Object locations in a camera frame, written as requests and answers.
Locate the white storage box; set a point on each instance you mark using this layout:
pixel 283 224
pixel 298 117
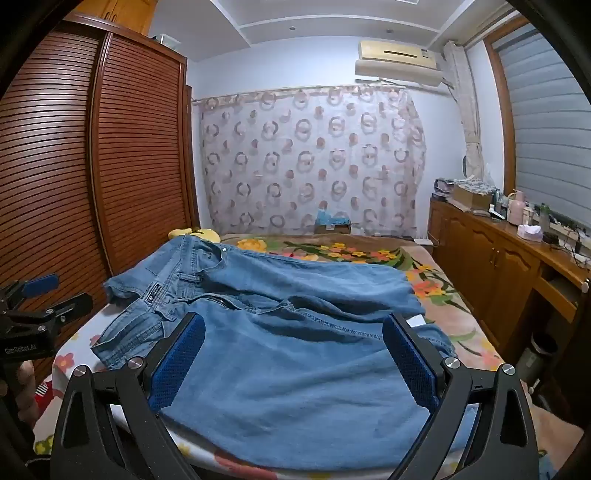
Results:
pixel 164 40

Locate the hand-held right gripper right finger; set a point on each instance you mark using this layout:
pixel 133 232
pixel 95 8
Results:
pixel 411 364

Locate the pink tissue box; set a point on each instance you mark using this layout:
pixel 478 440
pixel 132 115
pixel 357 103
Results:
pixel 529 233

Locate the low wooden cabinet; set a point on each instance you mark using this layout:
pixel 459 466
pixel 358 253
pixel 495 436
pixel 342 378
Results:
pixel 485 263

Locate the brown slatted wooden wardrobe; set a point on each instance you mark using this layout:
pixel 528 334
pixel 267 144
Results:
pixel 129 161

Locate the wooden overhead cabinet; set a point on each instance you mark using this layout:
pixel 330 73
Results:
pixel 120 14

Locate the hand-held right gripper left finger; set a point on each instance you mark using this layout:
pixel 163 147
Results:
pixel 178 364

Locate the dark patterned box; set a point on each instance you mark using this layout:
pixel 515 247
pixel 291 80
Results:
pixel 443 189

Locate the small white fan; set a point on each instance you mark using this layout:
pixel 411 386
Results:
pixel 466 167

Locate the grey trash bin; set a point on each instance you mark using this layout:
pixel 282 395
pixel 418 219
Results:
pixel 538 357

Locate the pink thermos jug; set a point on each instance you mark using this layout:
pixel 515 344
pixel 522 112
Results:
pixel 516 210

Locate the beige tied side curtain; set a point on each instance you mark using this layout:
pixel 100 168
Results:
pixel 468 115

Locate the beige wall air conditioner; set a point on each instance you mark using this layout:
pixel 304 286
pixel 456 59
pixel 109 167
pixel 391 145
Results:
pixel 397 57

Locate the blue denim pants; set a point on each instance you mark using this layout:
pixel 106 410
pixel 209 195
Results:
pixel 286 369

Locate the grey window blind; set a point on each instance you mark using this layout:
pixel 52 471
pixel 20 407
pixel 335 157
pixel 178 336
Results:
pixel 549 129

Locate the person's left hand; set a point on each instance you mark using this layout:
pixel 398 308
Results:
pixel 28 392

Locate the yellow plush toy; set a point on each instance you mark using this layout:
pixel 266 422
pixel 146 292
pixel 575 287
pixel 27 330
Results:
pixel 203 233

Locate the cardboard box with patterned cloth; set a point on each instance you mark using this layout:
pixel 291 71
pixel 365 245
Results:
pixel 471 196

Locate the white strawberry print sheet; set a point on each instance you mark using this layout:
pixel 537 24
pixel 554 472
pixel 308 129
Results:
pixel 81 341

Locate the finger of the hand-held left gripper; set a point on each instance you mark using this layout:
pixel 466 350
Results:
pixel 74 304
pixel 41 285

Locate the wooden window frame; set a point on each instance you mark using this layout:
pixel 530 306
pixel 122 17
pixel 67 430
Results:
pixel 503 129

